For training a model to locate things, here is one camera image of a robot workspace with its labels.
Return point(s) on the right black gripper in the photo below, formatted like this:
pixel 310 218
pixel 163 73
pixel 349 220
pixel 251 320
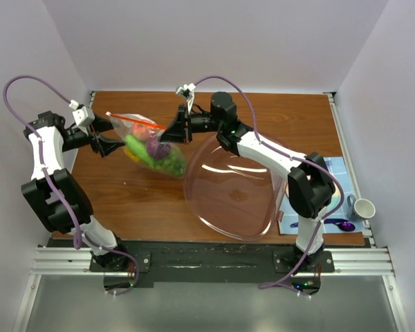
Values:
pixel 178 132

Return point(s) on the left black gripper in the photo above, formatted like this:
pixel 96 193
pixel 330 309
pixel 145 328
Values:
pixel 104 144

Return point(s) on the clear zip top bag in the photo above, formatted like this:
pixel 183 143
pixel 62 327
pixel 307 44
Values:
pixel 122 125

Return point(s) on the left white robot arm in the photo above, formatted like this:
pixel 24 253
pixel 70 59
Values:
pixel 57 198

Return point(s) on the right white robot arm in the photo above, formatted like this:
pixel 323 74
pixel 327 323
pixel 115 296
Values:
pixel 310 186

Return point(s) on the purple fake onion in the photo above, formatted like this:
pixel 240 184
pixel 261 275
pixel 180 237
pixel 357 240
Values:
pixel 157 150

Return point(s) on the green fake vegetable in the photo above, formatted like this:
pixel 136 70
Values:
pixel 175 164

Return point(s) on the red fake tomato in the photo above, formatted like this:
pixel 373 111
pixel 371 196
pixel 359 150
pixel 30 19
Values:
pixel 141 132

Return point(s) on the yellow fake bell pepper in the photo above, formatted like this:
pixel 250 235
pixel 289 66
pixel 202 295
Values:
pixel 131 155

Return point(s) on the clear pink plastic tray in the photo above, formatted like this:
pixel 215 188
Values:
pixel 234 196

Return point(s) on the cream floral plate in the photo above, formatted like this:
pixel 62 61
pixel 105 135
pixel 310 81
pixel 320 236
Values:
pixel 335 199

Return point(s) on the purple plastic spoon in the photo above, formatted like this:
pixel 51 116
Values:
pixel 343 224

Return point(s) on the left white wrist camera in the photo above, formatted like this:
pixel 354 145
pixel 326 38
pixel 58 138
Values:
pixel 82 115

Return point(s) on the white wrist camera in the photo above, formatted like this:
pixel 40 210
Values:
pixel 82 115
pixel 187 92

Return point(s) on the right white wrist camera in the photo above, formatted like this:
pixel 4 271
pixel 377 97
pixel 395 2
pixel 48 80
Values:
pixel 187 92

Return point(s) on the white blue-handled mug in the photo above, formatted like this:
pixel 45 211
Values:
pixel 359 209

